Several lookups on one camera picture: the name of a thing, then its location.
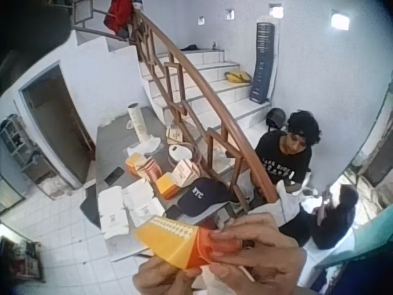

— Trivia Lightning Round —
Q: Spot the stack of small brown boxes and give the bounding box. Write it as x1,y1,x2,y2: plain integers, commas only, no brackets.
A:
165,125,185,146

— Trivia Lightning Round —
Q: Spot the stack of blue crates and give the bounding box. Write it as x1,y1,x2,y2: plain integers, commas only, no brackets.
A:
249,21,279,104

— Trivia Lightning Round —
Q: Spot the orange yellow carton box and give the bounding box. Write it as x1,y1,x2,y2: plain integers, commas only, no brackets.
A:
134,215,243,271

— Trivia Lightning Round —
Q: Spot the brown wooden stair railing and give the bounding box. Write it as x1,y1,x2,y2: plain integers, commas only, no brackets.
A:
128,6,283,213

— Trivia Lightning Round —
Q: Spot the black phone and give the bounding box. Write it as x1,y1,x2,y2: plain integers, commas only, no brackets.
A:
104,167,125,186

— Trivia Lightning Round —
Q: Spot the grey metal handrail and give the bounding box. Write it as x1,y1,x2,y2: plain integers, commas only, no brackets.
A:
72,0,128,42

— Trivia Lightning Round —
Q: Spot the crumpled white plastic bag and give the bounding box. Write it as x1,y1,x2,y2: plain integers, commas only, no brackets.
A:
126,136,162,158

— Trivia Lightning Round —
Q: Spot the stack of yellow boxes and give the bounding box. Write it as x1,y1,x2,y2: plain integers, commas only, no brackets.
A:
125,153,151,176

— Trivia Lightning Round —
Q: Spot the yellow flat carton stack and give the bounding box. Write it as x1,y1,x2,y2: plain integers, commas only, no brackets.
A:
155,171,182,201

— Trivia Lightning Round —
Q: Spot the grey shelf rack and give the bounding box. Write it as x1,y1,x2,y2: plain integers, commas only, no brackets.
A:
0,113,58,192

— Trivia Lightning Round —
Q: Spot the black helmet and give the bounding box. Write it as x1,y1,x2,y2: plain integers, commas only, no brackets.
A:
265,108,288,132

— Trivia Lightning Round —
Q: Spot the yellow bag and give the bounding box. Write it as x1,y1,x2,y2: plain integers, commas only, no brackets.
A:
224,70,253,85

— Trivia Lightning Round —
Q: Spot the red jacket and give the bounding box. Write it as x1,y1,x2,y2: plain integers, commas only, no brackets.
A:
103,0,134,34

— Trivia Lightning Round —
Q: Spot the white cardboard tube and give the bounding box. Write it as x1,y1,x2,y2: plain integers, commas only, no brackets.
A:
127,103,150,144

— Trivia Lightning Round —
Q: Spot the person's left hand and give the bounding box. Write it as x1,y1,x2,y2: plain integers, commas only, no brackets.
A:
132,257,203,295

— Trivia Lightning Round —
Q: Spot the stack of white brown packets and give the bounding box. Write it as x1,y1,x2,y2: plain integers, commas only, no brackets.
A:
173,159,204,187

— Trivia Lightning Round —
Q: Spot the cluttered low shelf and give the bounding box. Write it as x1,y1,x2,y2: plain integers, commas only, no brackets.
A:
0,233,47,284

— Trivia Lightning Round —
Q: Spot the navy blue cap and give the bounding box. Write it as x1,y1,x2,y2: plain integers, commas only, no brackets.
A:
176,177,235,216

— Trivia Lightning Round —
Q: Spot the brown wooden door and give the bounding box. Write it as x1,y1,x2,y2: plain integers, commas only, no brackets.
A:
26,66,96,188

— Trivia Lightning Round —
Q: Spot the stack of pink striped packets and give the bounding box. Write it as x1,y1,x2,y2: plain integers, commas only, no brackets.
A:
138,158,164,183

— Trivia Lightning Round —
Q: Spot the white bowl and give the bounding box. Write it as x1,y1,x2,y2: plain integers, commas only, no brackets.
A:
168,143,193,164

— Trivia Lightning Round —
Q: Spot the person's right hand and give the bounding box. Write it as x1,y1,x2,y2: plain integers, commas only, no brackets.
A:
208,213,308,295

